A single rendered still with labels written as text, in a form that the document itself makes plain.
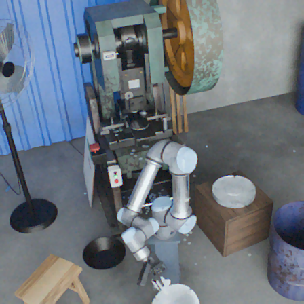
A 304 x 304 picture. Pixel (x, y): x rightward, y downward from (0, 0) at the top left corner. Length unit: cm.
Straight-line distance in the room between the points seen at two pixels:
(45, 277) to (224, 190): 128
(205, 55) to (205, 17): 21
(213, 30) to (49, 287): 171
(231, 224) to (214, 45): 112
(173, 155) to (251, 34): 263
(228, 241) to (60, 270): 110
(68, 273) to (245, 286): 111
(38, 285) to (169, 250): 79
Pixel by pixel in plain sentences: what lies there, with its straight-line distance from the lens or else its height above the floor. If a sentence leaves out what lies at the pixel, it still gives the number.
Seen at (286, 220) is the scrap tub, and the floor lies 34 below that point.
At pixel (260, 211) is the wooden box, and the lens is 288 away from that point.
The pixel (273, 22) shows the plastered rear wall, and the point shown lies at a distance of 456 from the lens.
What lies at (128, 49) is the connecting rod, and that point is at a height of 129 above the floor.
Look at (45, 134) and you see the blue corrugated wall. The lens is 418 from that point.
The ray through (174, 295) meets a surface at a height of 51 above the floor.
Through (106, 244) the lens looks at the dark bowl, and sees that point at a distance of 308.
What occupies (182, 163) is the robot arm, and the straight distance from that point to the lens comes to 202.
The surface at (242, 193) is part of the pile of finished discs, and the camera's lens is 289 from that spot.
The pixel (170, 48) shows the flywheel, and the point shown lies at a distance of 309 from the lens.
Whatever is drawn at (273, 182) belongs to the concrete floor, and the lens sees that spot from 363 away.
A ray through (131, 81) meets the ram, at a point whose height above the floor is 108.
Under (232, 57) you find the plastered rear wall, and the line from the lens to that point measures 446.
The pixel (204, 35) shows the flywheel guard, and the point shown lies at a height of 143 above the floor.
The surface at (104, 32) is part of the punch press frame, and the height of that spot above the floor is 144.
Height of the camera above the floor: 226
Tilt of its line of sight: 35 degrees down
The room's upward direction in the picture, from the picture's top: 5 degrees counter-clockwise
